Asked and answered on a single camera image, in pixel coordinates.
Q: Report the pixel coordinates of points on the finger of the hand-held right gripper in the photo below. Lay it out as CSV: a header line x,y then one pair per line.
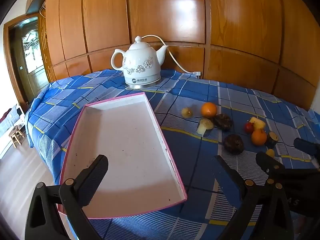
x,y
266,162
306,147

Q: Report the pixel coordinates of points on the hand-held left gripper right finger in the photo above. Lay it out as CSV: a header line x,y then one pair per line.
x,y
230,172

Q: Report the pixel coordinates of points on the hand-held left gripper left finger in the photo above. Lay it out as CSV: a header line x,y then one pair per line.
x,y
95,172

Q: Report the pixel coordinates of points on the small tan longan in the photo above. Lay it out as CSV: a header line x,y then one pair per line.
x,y
186,112
270,152

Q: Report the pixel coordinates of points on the short-stemmed orange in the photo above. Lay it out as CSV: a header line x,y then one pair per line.
x,y
258,137

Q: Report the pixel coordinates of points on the dark brown wrinkled fruit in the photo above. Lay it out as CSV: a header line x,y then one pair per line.
x,y
233,143
222,121

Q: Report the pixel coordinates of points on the small red fruit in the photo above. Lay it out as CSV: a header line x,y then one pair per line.
x,y
248,127

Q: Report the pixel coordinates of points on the yellow fruit chunk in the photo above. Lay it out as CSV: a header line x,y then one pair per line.
x,y
258,123

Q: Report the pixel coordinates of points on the white tray with pink rim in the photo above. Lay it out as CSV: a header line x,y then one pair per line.
x,y
125,142

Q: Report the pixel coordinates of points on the long-stemmed orange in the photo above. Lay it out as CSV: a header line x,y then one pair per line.
x,y
209,109

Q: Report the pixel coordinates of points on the blue plaid tablecloth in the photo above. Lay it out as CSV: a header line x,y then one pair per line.
x,y
195,150

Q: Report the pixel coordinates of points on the small wooden stool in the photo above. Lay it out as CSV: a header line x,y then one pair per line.
x,y
15,132

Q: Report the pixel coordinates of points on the white bench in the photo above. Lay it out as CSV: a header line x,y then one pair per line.
x,y
7,130

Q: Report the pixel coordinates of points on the dark red cloth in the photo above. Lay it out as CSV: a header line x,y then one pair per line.
x,y
4,116

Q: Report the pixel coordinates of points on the white floral ceramic kettle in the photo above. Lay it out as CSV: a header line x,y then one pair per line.
x,y
140,62

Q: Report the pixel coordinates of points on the wooden door with glass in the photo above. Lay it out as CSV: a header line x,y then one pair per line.
x,y
32,67

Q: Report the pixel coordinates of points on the wooden wardrobe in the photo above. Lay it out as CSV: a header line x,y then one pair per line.
x,y
175,10

